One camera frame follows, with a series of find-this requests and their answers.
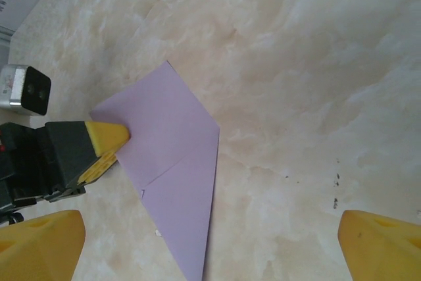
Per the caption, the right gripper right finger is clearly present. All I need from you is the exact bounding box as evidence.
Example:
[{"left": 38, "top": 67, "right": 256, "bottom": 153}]
[{"left": 337, "top": 209, "right": 421, "bottom": 281}]

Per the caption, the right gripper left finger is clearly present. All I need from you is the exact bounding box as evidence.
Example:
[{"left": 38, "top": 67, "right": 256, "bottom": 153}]
[{"left": 0, "top": 209, "right": 87, "bottom": 281}]

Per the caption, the purple paper sheet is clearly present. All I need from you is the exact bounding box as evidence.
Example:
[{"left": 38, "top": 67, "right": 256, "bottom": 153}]
[{"left": 89, "top": 60, "right": 221, "bottom": 281}]

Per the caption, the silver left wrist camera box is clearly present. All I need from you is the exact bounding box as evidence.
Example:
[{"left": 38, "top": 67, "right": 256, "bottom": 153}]
[{"left": 0, "top": 63, "right": 53, "bottom": 118}]

